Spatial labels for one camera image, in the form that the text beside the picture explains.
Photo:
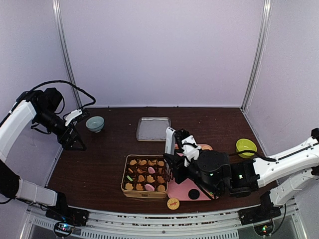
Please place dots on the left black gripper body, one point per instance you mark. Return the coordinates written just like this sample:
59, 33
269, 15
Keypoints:
62, 139

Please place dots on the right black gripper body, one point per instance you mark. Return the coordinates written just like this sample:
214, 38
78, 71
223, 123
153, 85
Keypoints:
178, 170

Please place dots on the metal tongs white handle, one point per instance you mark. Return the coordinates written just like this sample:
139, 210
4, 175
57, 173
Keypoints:
169, 152

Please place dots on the pink round cookie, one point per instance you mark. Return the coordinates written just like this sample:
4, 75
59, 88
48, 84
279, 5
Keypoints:
149, 187
151, 170

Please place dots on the clock face round cookie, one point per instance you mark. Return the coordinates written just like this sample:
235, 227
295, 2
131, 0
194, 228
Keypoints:
173, 203

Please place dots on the silver tin lid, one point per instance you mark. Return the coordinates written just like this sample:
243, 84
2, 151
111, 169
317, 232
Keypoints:
152, 128

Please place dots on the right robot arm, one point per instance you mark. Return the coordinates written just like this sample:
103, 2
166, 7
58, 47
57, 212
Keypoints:
212, 172

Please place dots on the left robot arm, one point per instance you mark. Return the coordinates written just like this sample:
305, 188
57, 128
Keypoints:
33, 154

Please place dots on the pink plastic tray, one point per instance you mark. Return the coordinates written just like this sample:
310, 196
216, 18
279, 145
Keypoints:
180, 191

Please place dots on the light blue ceramic bowl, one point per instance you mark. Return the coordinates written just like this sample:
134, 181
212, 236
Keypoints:
95, 124

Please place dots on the black sandwich cookie bottom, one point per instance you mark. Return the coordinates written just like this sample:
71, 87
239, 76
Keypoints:
193, 194

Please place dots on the gold cookie tin box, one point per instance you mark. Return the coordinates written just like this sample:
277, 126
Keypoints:
136, 166

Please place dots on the green plastic bowl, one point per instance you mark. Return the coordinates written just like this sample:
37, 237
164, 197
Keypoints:
244, 144

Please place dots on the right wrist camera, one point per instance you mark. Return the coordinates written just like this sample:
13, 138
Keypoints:
188, 146

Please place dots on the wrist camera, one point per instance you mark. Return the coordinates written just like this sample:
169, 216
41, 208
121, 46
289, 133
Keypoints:
76, 115
188, 146

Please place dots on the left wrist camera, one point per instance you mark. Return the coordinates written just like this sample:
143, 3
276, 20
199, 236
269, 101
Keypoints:
76, 115

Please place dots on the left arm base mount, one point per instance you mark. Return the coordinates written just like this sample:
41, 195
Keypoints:
73, 216

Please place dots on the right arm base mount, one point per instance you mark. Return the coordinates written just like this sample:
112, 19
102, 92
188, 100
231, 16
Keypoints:
257, 214

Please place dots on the right aluminium frame post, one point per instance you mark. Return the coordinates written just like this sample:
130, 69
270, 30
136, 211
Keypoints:
264, 28

